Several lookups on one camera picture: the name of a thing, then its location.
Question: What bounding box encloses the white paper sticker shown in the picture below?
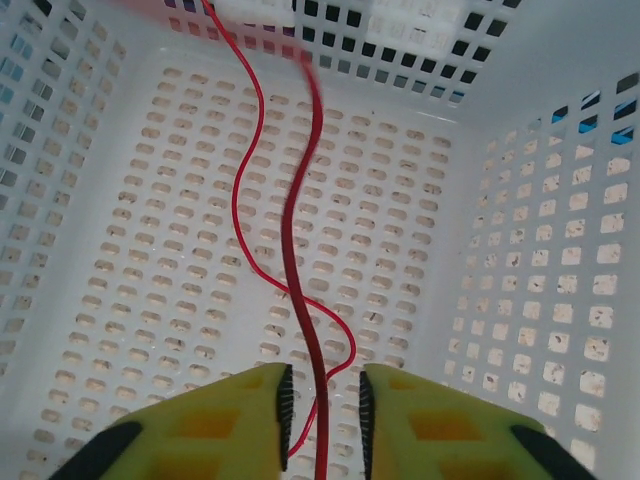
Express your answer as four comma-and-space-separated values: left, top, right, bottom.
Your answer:
367, 0, 464, 57
214, 0, 296, 26

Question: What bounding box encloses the white perforated plastic basket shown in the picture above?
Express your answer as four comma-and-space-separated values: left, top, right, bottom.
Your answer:
0, 0, 640, 480

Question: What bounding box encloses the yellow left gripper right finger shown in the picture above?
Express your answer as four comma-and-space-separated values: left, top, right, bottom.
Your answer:
358, 363, 599, 480

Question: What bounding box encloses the dark red thin cable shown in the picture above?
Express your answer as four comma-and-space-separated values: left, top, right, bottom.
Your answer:
282, 44, 331, 480

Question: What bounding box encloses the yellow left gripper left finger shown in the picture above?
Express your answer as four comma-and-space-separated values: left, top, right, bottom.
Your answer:
47, 362, 295, 480

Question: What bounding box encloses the bright red thin cable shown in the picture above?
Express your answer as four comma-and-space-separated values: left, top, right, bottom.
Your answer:
202, 0, 357, 459

